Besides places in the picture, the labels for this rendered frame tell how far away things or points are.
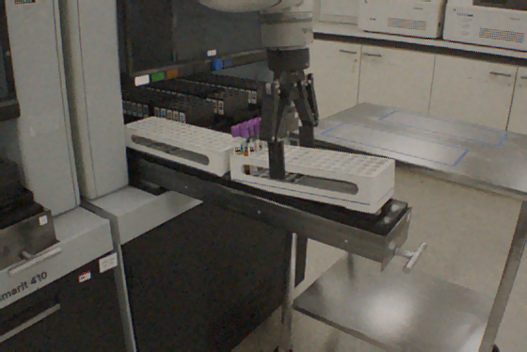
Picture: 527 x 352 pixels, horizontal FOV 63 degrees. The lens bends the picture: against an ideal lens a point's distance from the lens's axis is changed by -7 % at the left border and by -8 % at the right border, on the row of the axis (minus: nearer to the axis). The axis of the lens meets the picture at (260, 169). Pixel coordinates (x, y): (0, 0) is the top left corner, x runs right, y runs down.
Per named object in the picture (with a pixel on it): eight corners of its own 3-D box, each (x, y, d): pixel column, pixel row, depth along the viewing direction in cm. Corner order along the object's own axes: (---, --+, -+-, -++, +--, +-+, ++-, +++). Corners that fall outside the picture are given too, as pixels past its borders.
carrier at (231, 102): (243, 110, 136) (243, 90, 134) (248, 111, 135) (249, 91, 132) (217, 119, 127) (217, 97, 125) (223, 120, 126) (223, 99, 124)
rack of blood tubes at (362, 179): (230, 184, 90) (227, 154, 88) (259, 169, 98) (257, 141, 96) (374, 213, 74) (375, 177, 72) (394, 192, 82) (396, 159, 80)
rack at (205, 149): (123, 151, 107) (121, 125, 105) (154, 140, 115) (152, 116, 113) (220, 182, 92) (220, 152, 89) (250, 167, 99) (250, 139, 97)
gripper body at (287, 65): (294, 49, 74) (295, 104, 77) (318, 44, 81) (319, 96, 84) (256, 49, 78) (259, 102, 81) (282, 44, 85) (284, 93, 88)
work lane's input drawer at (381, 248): (110, 176, 110) (106, 141, 107) (151, 160, 121) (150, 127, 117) (405, 283, 72) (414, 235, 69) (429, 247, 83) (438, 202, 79)
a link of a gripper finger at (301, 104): (280, 82, 83) (284, 77, 84) (298, 126, 90) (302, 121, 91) (299, 83, 81) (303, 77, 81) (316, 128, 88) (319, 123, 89)
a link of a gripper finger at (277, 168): (284, 140, 80) (281, 141, 79) (285, 179, 82) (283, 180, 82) (269, 138, 82) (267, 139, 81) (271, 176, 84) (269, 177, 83)
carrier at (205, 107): (209, 121, 124) (209, 100, 122) (215, 123, 123) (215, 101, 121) (179, 132, 115) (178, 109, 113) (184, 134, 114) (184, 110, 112)
